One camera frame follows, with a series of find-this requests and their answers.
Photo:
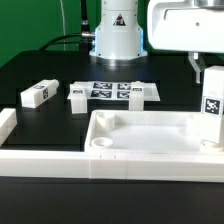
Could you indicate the white U-shaped fence frame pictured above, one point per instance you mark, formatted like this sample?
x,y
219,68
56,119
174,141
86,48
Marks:
x,y
208,167

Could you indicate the marker sheet with tags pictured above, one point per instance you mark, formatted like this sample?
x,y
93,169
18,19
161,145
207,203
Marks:
x,y
118,91

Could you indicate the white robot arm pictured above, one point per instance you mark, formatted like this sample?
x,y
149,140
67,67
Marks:
x,y
119,38

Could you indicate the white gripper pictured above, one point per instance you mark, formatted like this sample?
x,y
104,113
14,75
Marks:
x,y
187,25

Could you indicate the white desk top tray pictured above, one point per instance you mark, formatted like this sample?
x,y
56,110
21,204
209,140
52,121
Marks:
x,y
154,132

